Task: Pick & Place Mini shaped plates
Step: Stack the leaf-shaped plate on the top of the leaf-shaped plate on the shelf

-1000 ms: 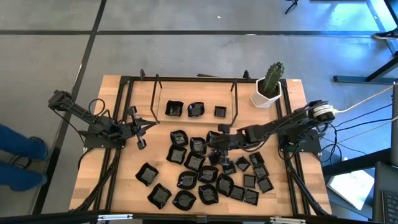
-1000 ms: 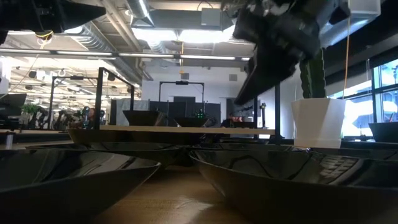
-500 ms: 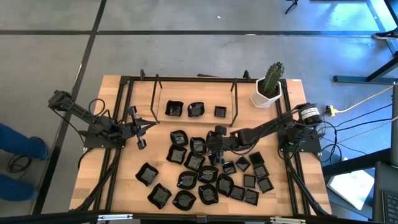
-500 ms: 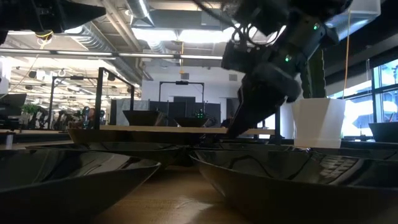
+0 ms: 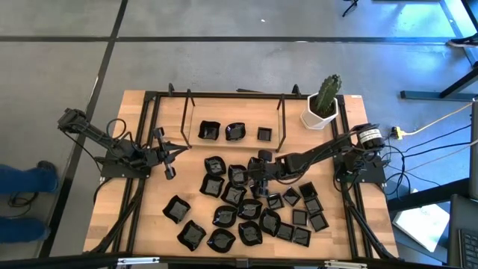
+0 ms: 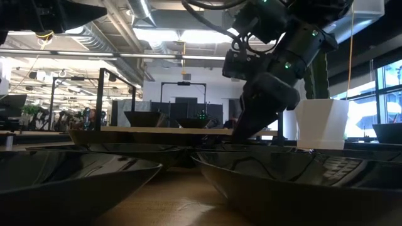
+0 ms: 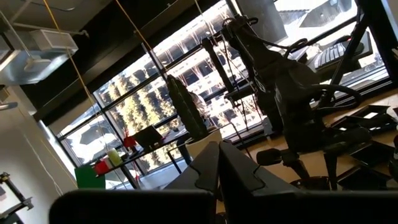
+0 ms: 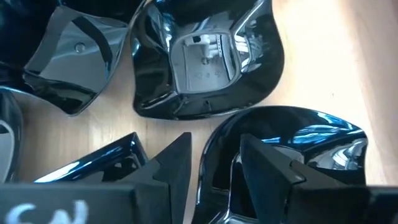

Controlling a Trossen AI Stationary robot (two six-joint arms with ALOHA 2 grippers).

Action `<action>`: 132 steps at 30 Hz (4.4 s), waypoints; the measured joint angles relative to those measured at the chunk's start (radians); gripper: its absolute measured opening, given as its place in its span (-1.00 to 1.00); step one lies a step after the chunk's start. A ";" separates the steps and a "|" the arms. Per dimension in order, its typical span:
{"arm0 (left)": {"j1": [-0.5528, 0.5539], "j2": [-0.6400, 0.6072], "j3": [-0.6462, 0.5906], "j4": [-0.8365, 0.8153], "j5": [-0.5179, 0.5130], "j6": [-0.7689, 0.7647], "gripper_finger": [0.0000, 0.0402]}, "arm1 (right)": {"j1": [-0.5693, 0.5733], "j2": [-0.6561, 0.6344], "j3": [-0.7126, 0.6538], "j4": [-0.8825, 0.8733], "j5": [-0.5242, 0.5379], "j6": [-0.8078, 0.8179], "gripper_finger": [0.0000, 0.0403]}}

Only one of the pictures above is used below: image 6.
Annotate black bin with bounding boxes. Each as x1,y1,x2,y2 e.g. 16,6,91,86
372,122,402,145

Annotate black wavy square mini plate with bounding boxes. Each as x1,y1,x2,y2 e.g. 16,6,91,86
124,110,168,127

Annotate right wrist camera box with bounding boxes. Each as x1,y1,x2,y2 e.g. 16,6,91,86
222,49,268,82

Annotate white faceted plant pot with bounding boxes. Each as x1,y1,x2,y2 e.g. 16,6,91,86
294,99,350,151

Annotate black leaf-shaped mini plate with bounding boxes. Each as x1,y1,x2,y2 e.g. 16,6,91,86
190,151,402,226
175,117,212,129
0,150,163,226
26,143,187,169
194,143,299,154

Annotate yellow black cable reel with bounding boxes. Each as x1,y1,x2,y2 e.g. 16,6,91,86
36,30,54,41

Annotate linear ceiling light fixture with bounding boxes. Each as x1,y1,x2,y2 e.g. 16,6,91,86
0,48,227,63

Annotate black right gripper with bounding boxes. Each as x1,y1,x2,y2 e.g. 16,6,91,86
232,53,307,143

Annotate wooden shelf with black frame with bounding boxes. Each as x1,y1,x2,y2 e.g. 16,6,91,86
95,67,285,144

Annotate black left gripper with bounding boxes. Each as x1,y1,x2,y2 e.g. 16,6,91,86
0,0,107,45

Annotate silver spiral air duct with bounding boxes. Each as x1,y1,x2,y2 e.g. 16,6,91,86
75,21,145,85

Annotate silver rectangular air duct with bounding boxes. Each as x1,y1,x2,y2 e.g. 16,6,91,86
326,0,386,35

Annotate dark partition panels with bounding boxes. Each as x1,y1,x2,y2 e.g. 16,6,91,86
149,97,224,128

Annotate grey ceiling box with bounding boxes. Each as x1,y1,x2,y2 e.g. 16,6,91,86
202,8,225,28

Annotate black background station frame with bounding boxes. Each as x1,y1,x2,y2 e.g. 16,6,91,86
160,81,207,128
48,76,99,129

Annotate green cactus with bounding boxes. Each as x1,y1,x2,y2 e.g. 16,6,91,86
303,50,330,100

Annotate green office plant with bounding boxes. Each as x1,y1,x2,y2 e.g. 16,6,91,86
21,104,41,119

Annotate dark window frame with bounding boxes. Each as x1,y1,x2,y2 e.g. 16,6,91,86
370,59,402,125

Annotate dark computer monitor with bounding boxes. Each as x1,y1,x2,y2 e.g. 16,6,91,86
0,94,28,119

